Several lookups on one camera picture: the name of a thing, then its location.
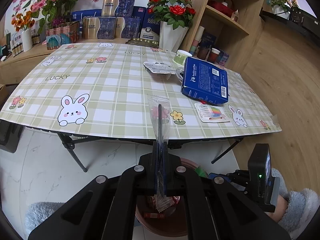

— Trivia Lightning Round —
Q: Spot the person's right forearm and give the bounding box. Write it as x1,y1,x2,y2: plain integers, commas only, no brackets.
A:
271,168,320,233

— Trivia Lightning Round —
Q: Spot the stack of pastel cups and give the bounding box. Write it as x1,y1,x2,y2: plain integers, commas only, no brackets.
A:
191,25,204,54

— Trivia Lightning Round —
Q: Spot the black plastic case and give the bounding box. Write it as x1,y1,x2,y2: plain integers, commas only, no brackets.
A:
0,121,24,153

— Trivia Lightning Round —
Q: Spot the green plastic wrapper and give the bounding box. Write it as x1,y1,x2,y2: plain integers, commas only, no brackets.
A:
195,164,208,178

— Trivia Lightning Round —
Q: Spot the brown plastic bin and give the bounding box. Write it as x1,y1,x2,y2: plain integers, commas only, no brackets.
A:
135,157,200,238

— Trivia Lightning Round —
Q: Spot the blue carton with handle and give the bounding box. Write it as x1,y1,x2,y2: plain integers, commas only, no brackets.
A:
71,9,103,30

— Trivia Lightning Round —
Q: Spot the scalloped painted tin box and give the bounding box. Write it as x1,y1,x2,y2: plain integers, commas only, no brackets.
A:
45,21,80,50

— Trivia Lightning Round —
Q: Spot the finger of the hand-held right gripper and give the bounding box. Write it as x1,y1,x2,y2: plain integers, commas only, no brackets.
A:
209,169,250,193

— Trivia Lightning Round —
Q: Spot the pink rose plant white pot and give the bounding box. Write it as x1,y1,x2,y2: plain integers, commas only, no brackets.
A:
266,0,299,20

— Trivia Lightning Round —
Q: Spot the red basket with handle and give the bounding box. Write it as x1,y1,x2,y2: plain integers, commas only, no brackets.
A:
207,0,235,18

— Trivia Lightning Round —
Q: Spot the gold metal tray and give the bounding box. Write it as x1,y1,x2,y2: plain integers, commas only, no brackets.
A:
125,38,160,48

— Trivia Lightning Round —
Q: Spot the dark blue box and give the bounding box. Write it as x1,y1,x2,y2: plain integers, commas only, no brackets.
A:
132,6,147,38

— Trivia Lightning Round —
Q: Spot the dark red cup white rim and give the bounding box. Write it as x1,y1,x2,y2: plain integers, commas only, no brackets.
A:
207,48,220,63

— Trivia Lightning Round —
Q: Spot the blue cardboard box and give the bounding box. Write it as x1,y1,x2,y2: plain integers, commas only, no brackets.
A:
180,56,230,105

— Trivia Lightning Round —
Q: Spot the black folding table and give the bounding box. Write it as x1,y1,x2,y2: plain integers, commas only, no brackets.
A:
56,130,244,173

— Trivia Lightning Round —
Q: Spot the silver foil packet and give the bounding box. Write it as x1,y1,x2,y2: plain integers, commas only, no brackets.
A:
143,60,177,74

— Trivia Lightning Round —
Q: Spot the card of coloured sticks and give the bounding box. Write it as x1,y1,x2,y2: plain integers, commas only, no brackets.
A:
194,102,231,123

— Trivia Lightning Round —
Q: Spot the orange flowers white vase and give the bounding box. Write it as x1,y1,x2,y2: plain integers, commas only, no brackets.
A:
11,10,35,53

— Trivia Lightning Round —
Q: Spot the blue printed box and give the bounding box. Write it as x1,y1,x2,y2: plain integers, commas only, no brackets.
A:
200,31,213,48

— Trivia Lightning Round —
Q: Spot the purple blue small box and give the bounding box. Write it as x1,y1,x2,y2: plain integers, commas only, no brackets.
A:
216,51,230,67

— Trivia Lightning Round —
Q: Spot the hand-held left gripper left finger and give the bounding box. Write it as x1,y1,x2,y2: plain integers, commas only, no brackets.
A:
27,141,160,240

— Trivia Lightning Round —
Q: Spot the blue gold gift box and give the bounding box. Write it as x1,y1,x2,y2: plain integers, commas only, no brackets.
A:
82,17,117,40
115,17,142,38
102,0,137,18

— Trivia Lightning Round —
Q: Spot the paper gift bag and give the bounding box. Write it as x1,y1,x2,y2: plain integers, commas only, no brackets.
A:
4,29,13,55

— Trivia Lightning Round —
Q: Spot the clear plastic wrapper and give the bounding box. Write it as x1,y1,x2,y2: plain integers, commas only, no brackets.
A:
147,94,176,213

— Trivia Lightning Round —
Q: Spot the black monitor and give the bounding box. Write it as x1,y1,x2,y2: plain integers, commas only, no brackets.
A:
290,7,320,29

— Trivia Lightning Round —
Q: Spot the red snack bag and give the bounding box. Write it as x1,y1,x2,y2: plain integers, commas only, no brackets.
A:
147,195,183,213

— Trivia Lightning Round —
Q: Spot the brown plastic cup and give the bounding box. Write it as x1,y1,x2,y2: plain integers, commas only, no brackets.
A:
197,46,210,60

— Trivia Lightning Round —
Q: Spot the white green paper cup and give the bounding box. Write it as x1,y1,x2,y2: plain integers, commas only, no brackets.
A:
173,50,192,65

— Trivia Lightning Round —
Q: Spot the black counter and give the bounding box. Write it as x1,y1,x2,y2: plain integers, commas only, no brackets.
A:
260,7,320,39

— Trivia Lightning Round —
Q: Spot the row of small brown bottles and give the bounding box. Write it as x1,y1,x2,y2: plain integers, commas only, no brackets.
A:
11,35,42,57

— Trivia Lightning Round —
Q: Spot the wooden shelf unit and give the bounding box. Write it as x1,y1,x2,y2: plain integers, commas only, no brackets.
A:
175,0,265,68

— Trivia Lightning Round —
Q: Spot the blue white badge box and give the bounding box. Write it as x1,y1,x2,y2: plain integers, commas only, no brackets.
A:
140,7,160,42

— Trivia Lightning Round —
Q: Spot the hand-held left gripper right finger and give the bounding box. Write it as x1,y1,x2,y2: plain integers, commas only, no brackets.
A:
160,141,290,240

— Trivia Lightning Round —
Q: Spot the red rose plant white pot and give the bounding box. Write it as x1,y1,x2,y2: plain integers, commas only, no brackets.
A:
147,0,196,52

